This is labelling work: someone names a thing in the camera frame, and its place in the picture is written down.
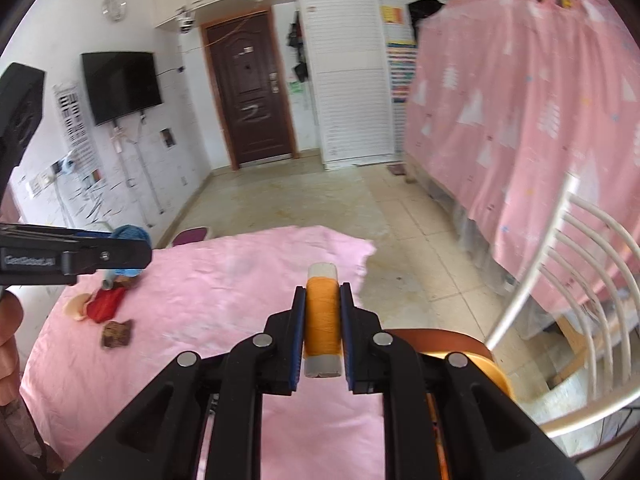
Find purple cushion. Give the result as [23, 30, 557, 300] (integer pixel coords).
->
[171, 226, 208, 247]

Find pink printed curtain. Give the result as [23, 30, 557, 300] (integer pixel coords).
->
[404, 0, 640, 326]

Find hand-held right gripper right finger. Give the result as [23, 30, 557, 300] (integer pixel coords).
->
[340, 282, 586, 480]

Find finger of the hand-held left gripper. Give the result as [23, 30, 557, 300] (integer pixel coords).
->
[62, 234, 153, 277]

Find eye chart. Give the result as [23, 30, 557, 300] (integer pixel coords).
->
[52, 80, 101, 186]

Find brown foil wrapper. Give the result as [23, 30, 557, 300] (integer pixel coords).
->
[101, 319, 135, 348]

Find black hanging bags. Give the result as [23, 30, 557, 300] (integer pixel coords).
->
[286, 10, 310, 83]

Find blue yarn ball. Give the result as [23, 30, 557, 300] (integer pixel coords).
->
[110, 225, 151, 281]

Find black hanging jacket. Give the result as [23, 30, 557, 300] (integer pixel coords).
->
[407, 0, 446, 36]

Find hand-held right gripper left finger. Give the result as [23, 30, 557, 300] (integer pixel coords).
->
[60, 286, 307, 480]

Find person's left hand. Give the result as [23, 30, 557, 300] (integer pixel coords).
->
[0, 290, 25, 406]

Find white wall socket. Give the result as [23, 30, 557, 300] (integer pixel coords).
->
[27, 172, 53, 196]

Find small beige piece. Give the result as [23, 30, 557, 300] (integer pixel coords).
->
[67, 294, 92, 322]

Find orange thread spool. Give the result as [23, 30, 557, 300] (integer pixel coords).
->
[302, 262, 343, 378]

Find red comb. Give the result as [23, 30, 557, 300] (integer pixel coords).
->
[86, 287, 125, 323]

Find black wall television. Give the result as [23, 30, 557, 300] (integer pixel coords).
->
[81, 51, 163, 127]

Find colourful wall chart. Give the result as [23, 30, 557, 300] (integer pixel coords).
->
[386, 42, 418, 103]

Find pink tablecloth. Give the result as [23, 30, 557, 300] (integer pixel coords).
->
[20, 225, 378, 480]

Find white louvered wardrobe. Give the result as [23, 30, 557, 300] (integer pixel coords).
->
[295, 0, 421, 170]

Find white metal chair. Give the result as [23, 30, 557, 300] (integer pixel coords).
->
[485, 172, 640, 441]

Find brown door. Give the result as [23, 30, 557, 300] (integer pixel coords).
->
[200, 9, 300, 171]

